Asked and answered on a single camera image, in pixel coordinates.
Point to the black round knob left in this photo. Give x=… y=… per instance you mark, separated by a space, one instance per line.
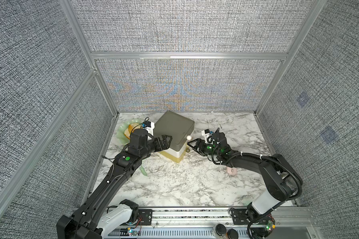
x=219 y=230

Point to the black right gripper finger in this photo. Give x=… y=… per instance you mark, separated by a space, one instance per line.
x=197 y=148
x=194 y=142

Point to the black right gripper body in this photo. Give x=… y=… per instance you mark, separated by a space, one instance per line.
x=209 y=149

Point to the pink computer mouse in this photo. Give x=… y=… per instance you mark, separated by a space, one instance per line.
x=231 y=171

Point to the grey three-drawer storage box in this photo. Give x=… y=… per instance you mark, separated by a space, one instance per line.
x=180 y=128

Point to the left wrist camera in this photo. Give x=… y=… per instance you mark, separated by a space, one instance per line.
x=148 y=125

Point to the green scalloped glass plate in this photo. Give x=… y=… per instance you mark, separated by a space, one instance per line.
x=123 y=133

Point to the black round knob right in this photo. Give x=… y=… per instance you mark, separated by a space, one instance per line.
x=232 y=234

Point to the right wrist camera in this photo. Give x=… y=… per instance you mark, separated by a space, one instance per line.
x=207 y=135

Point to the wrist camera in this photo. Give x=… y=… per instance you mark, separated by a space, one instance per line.
x=148 y=125
x=207 y=135

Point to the black round knob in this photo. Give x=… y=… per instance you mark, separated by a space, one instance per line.
x=219 y=230
x=232 y=234

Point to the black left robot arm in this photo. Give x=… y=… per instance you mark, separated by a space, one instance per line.
x=84 y=222

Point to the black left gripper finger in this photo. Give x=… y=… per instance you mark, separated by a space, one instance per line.
x=165 y=144
x=167 y=138

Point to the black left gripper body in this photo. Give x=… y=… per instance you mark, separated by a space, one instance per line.
x=156 y=146

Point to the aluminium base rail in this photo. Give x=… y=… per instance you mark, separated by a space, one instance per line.
x=198 y=223

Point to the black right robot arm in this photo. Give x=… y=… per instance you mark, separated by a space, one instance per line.
x=282 y=182

